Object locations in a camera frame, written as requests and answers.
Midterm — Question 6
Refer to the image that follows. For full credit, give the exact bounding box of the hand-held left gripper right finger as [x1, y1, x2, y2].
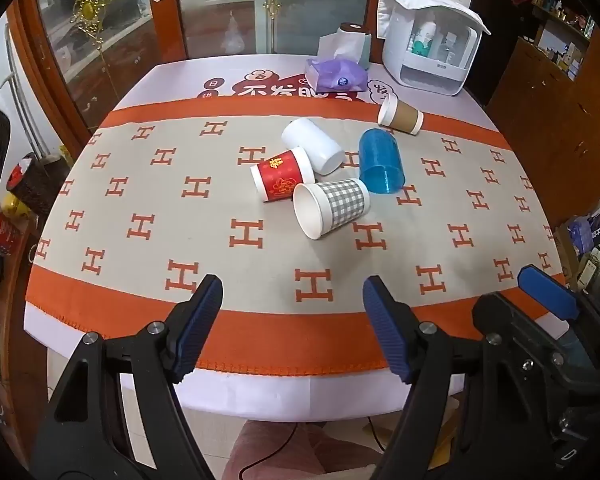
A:
[362, 275, 518, 480]

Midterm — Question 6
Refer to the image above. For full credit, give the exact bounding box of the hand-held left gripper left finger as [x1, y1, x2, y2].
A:
[30, 274, 225, 480]

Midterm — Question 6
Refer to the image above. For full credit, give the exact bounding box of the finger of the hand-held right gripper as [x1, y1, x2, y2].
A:
[517, 266, 600, 356]
[472, 292, 570, 372]

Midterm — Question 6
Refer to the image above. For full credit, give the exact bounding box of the grey plaid paper cup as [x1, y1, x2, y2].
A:
[293, 178, 371, 240]

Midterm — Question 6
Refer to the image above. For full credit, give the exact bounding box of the red paper cup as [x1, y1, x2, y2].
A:
[250, 146, 316, 203]

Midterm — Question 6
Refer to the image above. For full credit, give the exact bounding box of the blue ribbed plastic cup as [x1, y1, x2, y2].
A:
[358, 128, 407, 196]

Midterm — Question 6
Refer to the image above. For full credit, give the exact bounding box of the white plastic cup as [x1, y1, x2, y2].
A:
[281, 117, 345, 176]

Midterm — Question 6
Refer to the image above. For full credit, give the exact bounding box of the brown sleeved paper cup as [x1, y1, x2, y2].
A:
[377, 96, 425, 136]

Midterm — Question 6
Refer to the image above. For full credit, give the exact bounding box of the dark blue bag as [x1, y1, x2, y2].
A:
[567, 212, 600, 255]

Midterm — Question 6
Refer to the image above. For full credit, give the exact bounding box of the orange patterned blanket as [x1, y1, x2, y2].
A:
[24, 101, 571, 377]

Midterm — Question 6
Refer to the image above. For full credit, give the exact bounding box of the brown wooden cabinet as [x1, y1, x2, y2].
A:
[485, 35, 600, 226]

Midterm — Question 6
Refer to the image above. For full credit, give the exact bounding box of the dark wicker basket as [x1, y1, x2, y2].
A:
[7, 152, 71, 218]

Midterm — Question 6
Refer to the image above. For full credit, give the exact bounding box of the red box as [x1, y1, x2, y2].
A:
[0, 212, 17, 257]

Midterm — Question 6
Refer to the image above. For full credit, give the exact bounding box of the orange patterned tablecloth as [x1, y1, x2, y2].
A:
[22, 52, 571, 423]

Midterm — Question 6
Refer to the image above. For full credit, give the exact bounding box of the white cosmetic organizer box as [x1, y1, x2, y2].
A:
[380, 0, 481, 98]

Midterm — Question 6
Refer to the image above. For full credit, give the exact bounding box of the purple tissue pack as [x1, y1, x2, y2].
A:
[305, 57, 370, 92]

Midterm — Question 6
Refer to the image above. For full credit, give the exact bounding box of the wooden shelf with bottles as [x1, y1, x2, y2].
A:
[530, 0, 600, 78]

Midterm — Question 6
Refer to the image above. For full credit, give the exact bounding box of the white pole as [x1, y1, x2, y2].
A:
[4, 25, 50, 161]

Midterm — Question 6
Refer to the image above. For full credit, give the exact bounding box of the wooden glass door cabinet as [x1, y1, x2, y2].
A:
[7, 0, 441, 136]

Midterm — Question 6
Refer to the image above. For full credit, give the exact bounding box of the toilet paper roll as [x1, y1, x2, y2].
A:
[317, 22, 372, 69]

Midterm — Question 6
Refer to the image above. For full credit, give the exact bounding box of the black cable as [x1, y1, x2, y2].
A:
[239, 422, 302, 480]

